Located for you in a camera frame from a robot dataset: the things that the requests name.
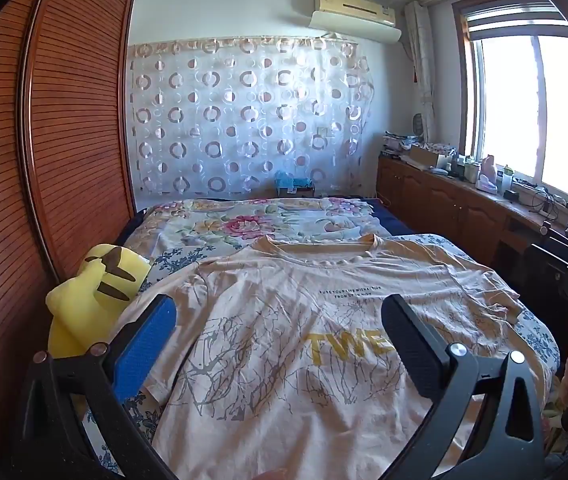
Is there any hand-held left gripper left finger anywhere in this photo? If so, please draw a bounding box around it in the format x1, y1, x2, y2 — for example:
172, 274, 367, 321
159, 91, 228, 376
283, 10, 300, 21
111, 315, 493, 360
14, 294, 179, 480

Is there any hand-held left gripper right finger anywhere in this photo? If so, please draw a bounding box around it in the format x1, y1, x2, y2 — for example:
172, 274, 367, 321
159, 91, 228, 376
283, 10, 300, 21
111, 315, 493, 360
380, 294, 547, 480

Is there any beige printed t-shirt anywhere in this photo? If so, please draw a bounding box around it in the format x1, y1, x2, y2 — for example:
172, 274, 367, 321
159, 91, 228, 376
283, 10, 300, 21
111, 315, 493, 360
129, 234, 557, 480

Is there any yellow plush toy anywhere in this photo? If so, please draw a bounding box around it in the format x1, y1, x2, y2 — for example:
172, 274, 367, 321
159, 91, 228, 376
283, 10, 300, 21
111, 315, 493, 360
45, 242, 153, 416

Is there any blue floral bedsheet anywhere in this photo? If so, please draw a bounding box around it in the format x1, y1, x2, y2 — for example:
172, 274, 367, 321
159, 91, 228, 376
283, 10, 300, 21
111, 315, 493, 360
84, 232, 562, 480

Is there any pink bottle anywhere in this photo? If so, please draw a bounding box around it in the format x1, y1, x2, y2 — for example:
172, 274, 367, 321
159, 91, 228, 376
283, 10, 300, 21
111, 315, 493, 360
478, 155, 500, 193

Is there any wooden low cabinet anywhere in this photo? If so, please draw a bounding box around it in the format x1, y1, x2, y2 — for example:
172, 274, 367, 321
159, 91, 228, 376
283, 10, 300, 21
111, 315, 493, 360
376, 152, 568, 281

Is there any window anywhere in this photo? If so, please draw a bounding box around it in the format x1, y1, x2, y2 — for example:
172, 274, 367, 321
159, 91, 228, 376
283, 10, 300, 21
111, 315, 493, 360
451, 0, 568, 226

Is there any pink floral quilt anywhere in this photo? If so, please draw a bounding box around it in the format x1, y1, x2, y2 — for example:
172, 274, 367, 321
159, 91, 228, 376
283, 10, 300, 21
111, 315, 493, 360
136, 197, 395, 261

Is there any cardboard box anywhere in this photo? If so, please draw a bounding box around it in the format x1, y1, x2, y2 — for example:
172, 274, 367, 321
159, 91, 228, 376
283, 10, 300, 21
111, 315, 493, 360
409, 145, 447, 168

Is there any stack of papers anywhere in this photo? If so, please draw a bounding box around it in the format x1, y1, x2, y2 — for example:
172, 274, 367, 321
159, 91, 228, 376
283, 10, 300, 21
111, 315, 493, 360
381, 130, 415, 156

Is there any blue toy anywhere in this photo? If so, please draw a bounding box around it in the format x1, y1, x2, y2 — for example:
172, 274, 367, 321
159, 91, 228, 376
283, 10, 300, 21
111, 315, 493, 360
274, 171, 315, 196

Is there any wooden louvered wardrobe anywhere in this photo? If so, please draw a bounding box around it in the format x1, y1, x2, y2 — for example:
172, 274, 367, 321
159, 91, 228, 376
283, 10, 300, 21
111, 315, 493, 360
0, 0, 137, 461

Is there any circle patterned sheer curtain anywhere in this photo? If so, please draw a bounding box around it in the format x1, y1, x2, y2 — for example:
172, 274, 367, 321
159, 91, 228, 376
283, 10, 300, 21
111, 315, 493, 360
126, 35, 377, 201

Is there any white tied window curtain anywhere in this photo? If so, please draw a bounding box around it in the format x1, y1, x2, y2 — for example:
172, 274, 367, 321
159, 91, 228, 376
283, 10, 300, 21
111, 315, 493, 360
404, 0, 439, 143

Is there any white air conditioner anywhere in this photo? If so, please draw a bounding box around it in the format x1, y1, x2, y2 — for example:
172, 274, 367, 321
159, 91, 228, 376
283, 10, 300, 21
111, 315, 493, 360
314, 0, 397, 26

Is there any wall air conditioner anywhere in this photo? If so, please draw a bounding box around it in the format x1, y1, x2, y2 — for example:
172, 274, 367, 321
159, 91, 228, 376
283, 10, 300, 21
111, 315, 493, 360
309, 10, 403, 43

